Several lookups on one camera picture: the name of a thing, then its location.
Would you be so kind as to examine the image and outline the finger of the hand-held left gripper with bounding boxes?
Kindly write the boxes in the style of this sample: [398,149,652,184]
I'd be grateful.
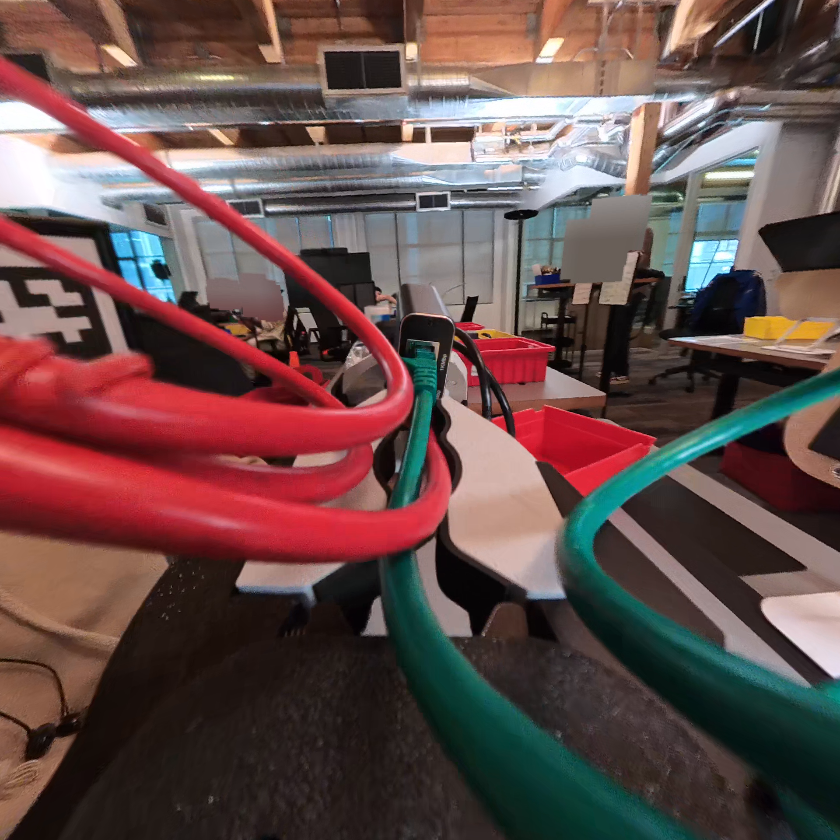
[400,282,471,403]
[331,357,395,409]

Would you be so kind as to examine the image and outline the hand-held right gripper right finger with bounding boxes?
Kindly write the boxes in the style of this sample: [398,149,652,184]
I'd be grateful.
[433,397,573,601]

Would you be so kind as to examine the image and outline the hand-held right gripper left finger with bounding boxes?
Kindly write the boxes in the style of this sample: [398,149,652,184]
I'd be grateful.
[235,556,389,603]

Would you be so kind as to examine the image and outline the black ethernet splitter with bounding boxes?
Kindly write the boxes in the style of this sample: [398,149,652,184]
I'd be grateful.
[397,314,457,401]

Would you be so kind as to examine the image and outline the black cable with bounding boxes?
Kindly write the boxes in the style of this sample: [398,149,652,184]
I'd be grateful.
[453,327,516,437]

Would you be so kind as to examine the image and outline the red ethernet cable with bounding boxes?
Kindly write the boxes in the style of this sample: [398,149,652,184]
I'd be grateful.
[0,56,455,562]

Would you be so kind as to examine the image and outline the red plastic bin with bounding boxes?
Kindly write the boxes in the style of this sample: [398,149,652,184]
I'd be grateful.
[492,405,657,496]

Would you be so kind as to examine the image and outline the green ethernet cable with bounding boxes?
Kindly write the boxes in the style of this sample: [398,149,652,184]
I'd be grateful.
[381,340,840,840]

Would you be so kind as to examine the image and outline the black display screen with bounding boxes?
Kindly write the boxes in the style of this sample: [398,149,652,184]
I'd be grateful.
[285,248,375,309]

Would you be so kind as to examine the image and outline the red parts bin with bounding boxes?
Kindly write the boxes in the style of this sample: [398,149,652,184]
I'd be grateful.
[456,322,555,387]

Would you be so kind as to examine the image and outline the black floor lamp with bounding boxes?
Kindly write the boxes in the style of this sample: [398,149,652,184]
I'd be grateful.
[504,209,540,336]

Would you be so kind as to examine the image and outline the white board sign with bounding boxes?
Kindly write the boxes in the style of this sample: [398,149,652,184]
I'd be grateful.
[572,252,639,306]

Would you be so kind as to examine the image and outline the silver ceiling pipes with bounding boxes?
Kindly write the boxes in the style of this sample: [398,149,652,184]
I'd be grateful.
[66,147,546,198]

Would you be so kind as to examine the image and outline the person's beige hoodie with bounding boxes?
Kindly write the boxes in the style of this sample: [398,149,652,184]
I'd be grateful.
[0,532,172,815]

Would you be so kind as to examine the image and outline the black office chair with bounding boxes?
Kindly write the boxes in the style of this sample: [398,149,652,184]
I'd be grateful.
[650,325,713,395]

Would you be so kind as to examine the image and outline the white ceiling vent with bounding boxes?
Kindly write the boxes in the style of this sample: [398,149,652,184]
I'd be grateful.
[319,45,408,96]

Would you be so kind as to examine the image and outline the wooden ceiling beam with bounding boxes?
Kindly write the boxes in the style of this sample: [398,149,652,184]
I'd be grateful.
[625,101,662,196]

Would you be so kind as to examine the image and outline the red floor basket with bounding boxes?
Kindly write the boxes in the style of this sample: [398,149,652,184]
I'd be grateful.
[721,440,840,513]

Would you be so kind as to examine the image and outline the blue backpack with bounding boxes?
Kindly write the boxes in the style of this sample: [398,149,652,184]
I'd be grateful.
[689,269,767,336]

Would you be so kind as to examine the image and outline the small yellow bin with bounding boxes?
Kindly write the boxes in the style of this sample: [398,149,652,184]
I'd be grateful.
[743,316,837,341]

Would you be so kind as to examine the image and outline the black white pattern poster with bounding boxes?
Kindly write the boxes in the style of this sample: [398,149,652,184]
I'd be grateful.
[0,213,132,358]

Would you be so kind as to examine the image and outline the cardboard sheet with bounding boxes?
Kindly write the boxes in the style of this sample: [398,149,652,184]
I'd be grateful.
[774,269,840,322]

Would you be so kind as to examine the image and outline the black monitor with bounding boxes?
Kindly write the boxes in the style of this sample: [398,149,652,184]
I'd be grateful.
[758,211,840,273]

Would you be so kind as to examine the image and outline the black wired earphones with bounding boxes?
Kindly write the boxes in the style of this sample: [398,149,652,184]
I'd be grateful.
[0,658,83,762]

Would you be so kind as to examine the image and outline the silver air duct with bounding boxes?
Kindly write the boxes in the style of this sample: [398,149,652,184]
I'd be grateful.
[59,62,723,106]

